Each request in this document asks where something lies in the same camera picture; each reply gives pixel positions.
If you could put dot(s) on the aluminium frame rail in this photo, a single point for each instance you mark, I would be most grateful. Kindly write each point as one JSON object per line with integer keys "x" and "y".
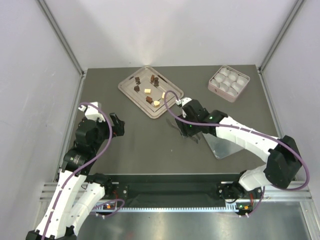
{"x": 242, "y": 207}

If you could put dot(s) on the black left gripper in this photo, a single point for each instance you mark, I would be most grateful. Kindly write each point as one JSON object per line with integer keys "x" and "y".
{"x": 117, "y": 129}

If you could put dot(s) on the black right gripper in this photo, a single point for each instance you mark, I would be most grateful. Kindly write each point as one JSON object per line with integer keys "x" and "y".
{"x": 186, "y": 130}

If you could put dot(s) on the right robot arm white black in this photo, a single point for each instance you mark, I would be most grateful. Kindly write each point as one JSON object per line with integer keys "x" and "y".
{"x": 280, "y": 155}

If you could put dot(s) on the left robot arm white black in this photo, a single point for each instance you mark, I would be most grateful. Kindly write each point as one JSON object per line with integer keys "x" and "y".
{"x": 78, "y": 192}

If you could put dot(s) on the white rectangular chocolate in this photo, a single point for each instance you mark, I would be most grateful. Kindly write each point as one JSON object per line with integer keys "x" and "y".
{"x": 147, "y": 91}

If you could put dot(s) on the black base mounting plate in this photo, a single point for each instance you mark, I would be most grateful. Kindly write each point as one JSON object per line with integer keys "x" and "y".
{"x": 174, "y": 190}

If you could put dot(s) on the brown milk chocolate block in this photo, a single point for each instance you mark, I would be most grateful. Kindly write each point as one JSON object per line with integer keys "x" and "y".
{"x": 149, "y": 99}

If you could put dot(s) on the silver tin lid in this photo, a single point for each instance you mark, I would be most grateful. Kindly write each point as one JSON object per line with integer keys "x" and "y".
{"x": 221, "y": 148}

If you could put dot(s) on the silver metal tray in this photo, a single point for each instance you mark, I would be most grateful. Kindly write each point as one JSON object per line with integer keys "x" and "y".
{"x": 139, "y": 97}

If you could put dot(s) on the metal tongs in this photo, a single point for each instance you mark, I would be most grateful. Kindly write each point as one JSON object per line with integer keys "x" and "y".
{"x": 195, "y": 138}

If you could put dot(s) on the white heart chocolate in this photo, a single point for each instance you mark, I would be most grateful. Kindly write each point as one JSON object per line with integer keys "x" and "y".
{"x": 156, "y": 103}

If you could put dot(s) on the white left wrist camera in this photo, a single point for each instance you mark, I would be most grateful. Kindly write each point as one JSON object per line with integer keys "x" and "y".
{"x": 92, "y": 113}

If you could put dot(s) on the dark round chocolate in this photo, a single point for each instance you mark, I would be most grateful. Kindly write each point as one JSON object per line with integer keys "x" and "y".
{"x": 136, "y": 88}

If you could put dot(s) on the pink chocolate tin box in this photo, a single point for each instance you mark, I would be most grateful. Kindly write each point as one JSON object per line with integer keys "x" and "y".
{"x": 228, "y": 83}

